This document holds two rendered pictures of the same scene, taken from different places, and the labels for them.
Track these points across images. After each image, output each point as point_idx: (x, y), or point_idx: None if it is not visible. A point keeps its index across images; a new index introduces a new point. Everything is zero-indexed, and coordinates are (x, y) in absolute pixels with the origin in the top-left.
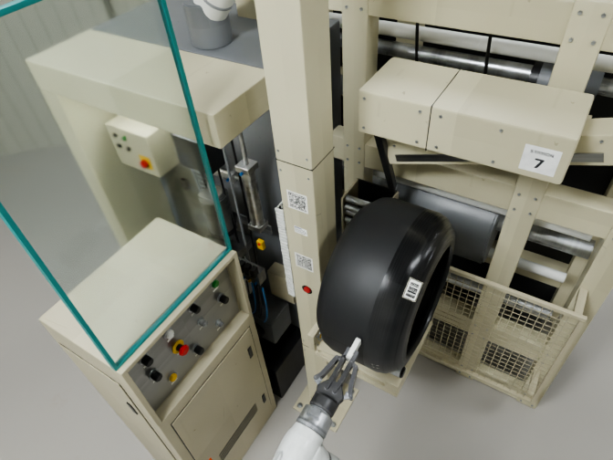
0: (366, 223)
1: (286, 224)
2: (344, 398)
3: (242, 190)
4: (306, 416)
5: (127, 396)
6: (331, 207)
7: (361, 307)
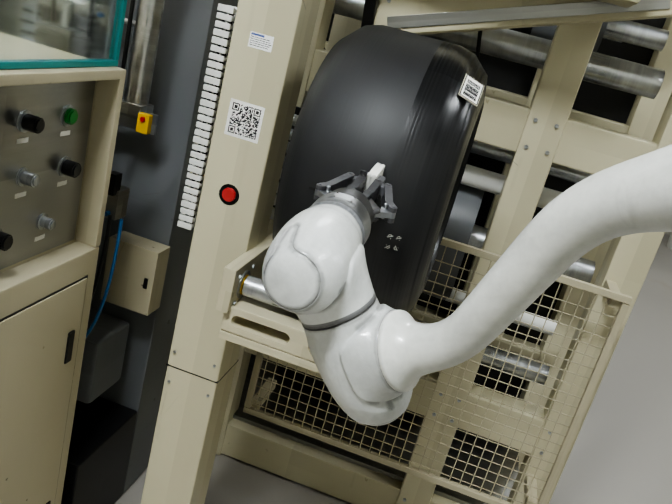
0: (381, 25)
1: (236, 30)
2: (381, 211)
3: (129, 25)
4: (328, 199)
5: None
6: (311, 25)
7: (390, 108)
